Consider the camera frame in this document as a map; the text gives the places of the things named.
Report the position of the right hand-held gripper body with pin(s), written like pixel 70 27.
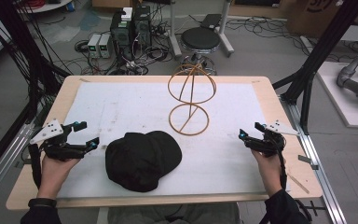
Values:
pixel 272 140

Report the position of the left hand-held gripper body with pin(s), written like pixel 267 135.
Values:
pixel 53 143

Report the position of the black cap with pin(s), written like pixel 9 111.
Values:
pixel 143 160

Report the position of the person's right hand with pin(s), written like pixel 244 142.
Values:
pixel 268 171

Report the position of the person's left hand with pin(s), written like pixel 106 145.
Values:
pixel 54 177

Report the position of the black wristband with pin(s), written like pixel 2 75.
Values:
pixel 42 202

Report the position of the white table mat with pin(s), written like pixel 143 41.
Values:
pixel 155 109

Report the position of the grey power supply unit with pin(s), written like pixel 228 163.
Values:
pixel 105 45
pixel 93 45

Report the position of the white board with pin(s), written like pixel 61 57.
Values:
pixel 345 96

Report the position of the person's legs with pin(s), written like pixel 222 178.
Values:
pixel 174 213

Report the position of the black round stool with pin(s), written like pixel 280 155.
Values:
pixel 200 39

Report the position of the black computer tower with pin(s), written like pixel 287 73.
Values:
pixel 132 31

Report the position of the white stand legs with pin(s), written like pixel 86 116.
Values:
pixel 199 28

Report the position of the cardboard box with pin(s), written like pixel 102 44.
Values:
pixel 320 17

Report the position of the aluminium rail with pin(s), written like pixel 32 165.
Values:
pixel 6 165
pixel 313 161

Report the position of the black metal frame post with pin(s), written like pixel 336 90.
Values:
pixel 320 59
pixel 24 49

